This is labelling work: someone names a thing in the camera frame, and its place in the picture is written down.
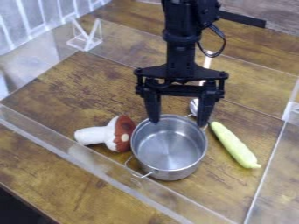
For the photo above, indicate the clear acrylic front barrier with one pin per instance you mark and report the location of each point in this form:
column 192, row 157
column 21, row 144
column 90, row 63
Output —
column 161, row 197

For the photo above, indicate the clear acrylic triangle stand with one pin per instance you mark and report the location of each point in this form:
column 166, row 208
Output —
column 86, row 41

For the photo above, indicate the green handled metal spoon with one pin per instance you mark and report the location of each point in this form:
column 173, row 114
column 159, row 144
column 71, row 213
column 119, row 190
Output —
column 236, row 147

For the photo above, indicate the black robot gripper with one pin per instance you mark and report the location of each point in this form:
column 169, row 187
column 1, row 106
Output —
column 198, row 82

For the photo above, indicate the black wall strip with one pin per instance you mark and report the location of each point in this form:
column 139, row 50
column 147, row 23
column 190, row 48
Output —
column 246, row 20

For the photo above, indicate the plush brown white mushroom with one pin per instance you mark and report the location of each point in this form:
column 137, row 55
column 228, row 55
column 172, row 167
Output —
column 114, row 135

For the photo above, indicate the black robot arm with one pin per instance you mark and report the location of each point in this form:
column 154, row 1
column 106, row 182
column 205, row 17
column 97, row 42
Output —
column 188, row 17

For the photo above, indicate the stainless steel pot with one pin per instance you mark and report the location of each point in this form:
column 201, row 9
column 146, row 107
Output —
column 167, row 148

